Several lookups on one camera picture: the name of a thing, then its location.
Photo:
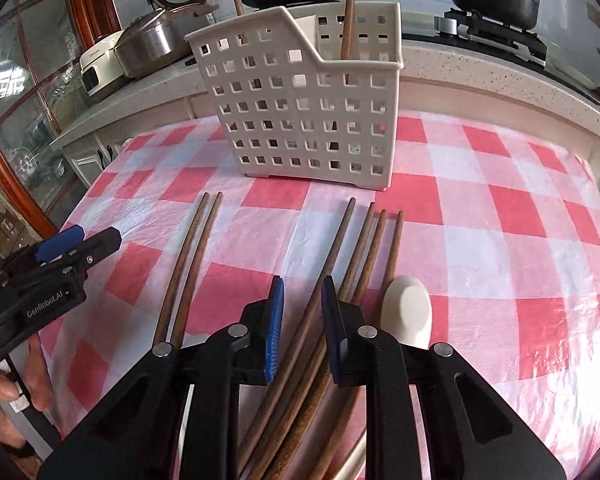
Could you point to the black blue-tipped right gripper finger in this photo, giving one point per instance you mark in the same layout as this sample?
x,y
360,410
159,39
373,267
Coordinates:
x,y
73,247

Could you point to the black glass gas stove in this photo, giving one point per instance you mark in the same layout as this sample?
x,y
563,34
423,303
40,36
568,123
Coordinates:
x,y
468,31

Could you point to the white small kitchen appliance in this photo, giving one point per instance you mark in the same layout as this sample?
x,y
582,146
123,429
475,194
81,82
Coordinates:
x,y
101,72

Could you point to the person's left hand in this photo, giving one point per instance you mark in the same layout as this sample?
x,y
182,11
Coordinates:
x,y
38,381

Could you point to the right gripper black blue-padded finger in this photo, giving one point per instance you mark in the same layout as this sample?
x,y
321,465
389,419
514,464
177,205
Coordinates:
x,y
471,431
174,414

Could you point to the red white checkered tablecloth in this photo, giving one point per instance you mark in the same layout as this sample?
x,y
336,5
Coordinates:
x,y
503,230

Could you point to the silver open rice cooker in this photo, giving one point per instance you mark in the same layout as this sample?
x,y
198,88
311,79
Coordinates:
x,y
157,39

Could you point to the white ceramic spoon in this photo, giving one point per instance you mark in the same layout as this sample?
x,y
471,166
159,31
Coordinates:
x,y
406,312
353,465

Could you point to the wall power socket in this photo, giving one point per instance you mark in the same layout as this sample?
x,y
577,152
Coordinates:
x,y
593,14

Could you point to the red wooden glass door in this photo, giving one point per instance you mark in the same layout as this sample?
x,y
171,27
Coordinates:
x,y
41,97

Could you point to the white lower cabinet doors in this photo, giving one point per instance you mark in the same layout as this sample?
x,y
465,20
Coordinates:
x,y
91,155

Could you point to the white perforated utensil basket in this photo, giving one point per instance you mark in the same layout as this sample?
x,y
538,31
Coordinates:
x,y
288,102

